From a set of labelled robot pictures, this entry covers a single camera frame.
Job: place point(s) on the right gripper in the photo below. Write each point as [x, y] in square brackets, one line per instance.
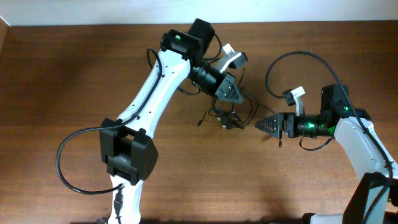
[291, 130]

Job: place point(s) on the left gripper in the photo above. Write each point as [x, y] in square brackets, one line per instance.
[229, 83]

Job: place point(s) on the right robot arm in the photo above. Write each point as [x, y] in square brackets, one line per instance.
[353, 130]

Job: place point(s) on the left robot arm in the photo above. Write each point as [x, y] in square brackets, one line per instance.
[126, 143]

